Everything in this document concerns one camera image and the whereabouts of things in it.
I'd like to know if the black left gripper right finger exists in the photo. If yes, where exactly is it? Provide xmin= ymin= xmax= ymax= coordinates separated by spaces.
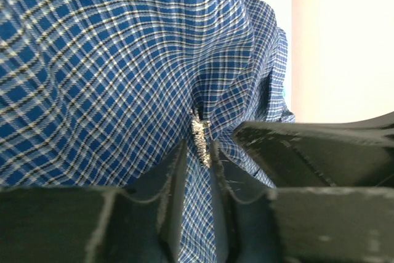
xmin=209 ymin=142 xmax=393 ymax=262

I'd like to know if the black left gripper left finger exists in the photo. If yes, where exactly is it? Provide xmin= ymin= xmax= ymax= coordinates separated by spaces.
xmin=1 ymin=141 xmax=187 ymax=262

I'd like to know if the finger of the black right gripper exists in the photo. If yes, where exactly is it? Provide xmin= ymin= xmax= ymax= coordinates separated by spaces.
xmin=233 ymin=113 xmax=393 ymax=187

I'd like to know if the silver leaf brooch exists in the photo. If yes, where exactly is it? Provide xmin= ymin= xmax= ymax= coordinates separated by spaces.
xmin=190 ymin=109 xmax=212 ymax=168

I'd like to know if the blue checked shirt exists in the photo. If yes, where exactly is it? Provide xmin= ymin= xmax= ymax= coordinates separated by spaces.
xmin=1 ymin=0 xmax=294 ymax=262

